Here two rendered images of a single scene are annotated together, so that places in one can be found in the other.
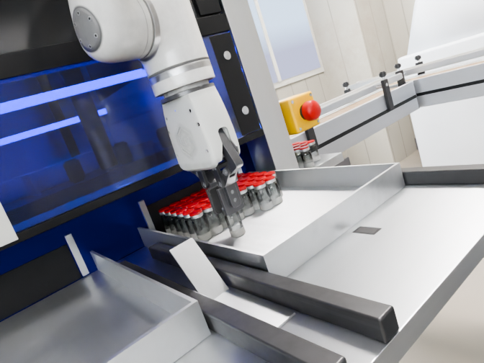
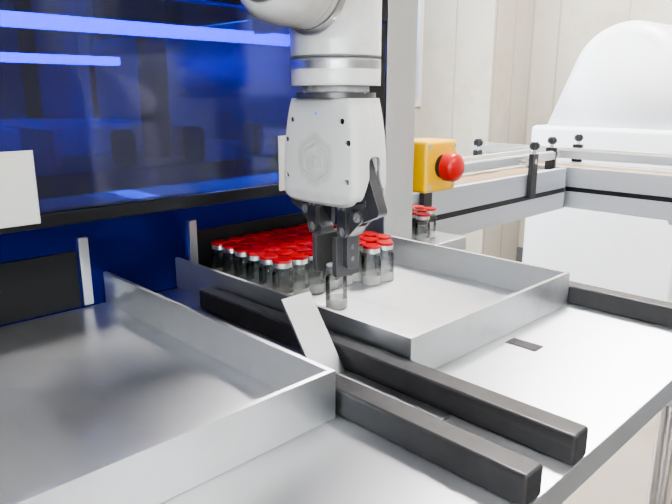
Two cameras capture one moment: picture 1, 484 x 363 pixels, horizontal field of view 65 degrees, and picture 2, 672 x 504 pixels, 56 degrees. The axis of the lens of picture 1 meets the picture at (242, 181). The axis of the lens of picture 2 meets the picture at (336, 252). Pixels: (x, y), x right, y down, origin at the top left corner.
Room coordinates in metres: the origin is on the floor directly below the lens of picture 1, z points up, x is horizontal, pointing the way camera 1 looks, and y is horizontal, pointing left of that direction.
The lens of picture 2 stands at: (-0.07, 0.14, 1.09)
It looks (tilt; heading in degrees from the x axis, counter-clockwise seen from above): 14 degrees down; 350
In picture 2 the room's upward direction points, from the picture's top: straight up
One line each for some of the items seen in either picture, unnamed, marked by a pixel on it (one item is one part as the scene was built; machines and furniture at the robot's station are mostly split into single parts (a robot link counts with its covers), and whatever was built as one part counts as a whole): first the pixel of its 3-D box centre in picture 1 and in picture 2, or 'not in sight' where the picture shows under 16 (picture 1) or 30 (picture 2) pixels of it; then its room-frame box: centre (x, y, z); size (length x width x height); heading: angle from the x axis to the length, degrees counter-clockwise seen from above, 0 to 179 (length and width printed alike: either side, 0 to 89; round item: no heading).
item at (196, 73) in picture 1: (182, 81); (334, 76); (0.53, 0.03, 1.11); 0.09 x 0.08 x 0.03; 34
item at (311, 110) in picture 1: (309, 110); (448, 166); (0.77, -0.17, 0.99); 0.04 x 0.04 x 0.04; 34
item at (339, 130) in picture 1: (333, 118); (454, 185); (1.08, -0.31, 0.92); 0.69 x 0.15 x 0.16; 124
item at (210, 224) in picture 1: (239, 204); (336, 266); (0.60, 0.02, 0.90); 0.18 x 0.02 x 0.05; 124
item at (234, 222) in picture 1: (233, 221); (336, 287); (0.53, 0.03, 0.90); 0.02 x 0.02 x 0.04
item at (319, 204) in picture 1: (256, 209); (363, 280); (0.57, -0.01, 0.90); 0.34 x 0.26 x 0.04; 34
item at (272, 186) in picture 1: (272, 190); (384, 260); (0.61, -0.04, 0.90); 0.02 x 0.02 x 0.05
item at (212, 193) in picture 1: (212, 189); (318, 235); (0.55, 0.04, 0.95); 0.03 x 0.03 x 0.07; 34
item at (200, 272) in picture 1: (225, 278); (359, 354); (0.34, 0.05, 0.91); 0.14 x 0.03 x 0.06; 35
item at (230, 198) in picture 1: (232, 189); (354, 243); (0.50, 0.02, 0.95); 0.03 x 0.03 x 0.07; 34
